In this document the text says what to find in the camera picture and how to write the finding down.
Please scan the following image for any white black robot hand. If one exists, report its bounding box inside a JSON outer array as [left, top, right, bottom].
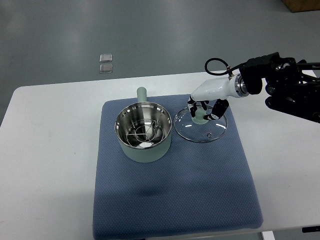
[[187, 74, 249, 124]]

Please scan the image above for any glass lid with green knob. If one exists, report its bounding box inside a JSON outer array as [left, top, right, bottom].
[[173, 105, 228, 143]]

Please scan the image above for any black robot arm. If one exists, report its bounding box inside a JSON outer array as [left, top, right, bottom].
[[239, 52, 320, 123]]

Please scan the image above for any green pot with steel interior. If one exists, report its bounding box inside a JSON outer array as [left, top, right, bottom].
[[114, 87, 173, 163]]

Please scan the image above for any blue fabric mat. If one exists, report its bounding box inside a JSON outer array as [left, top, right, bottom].
[[93, 98, 263, 240]]

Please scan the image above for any brown cardboard box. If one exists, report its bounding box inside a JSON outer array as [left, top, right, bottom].
[[282, 0, 320, 13]]

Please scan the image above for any upper floor socket plate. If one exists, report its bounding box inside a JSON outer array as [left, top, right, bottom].
[[99, 53, 113, 63]]

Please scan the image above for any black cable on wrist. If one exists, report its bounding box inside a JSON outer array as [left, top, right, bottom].
[[204, 57, 247, 79]]

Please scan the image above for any wire steaming rack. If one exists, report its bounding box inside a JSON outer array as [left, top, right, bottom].
[[125, 119, 165, 148]]

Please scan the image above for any black table bracket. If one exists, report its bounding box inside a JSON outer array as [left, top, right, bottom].
[[301, 226, 320, 233]]

